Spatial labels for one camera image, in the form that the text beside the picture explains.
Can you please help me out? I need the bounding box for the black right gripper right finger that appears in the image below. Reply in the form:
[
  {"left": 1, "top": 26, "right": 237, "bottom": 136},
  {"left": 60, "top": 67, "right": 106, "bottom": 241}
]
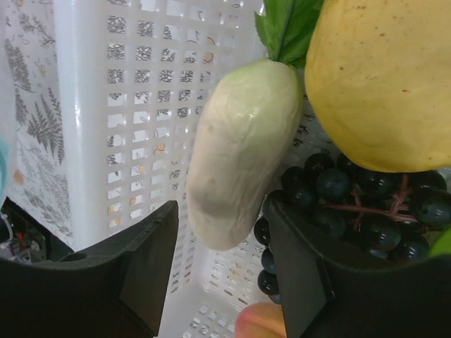
[{"left": 267, "top": 196, "right": 450, "bottom": 337}]

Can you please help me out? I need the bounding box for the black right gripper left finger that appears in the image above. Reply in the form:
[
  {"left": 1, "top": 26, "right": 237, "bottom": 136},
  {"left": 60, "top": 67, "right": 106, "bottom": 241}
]
[{"left": 1, "top": 201, "right": 179, "bottom": 337}]

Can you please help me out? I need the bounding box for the dark grape bunch toy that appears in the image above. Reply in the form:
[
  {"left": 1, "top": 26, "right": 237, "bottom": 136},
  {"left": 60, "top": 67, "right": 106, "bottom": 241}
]
[{"left": 254, "top": 153, "right": 450, "bottom": 304}]

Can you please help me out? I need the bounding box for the white radish toy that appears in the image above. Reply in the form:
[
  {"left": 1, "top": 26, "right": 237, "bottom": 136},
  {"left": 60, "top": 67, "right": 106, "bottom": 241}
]
[{"left": 186, "top": 1, "right": 322, "bottom": 251}]

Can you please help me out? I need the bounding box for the yellow pear toy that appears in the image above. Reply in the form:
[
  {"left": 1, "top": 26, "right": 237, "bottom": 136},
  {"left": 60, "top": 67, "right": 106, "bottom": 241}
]
[{"left": 304, "top": 0, "right": 450, "bottom": 173}]

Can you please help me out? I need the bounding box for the clear zip top bag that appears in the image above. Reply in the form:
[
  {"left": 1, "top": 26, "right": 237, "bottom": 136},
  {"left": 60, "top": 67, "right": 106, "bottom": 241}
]
[{"left": 1, "top": 136, "right": 16, "bottom": 204}]

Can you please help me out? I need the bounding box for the peach toy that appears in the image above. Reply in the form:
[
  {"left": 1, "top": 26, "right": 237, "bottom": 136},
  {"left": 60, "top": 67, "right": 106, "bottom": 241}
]
[{"left": 235, "top": 303, "right": 287, "bottom": 338}]

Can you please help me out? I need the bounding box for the green fruit toy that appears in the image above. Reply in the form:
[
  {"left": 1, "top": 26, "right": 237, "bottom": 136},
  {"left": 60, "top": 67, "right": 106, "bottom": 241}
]
[{"left": 428, "top": 228, "right": 451, "bottom": 257}]

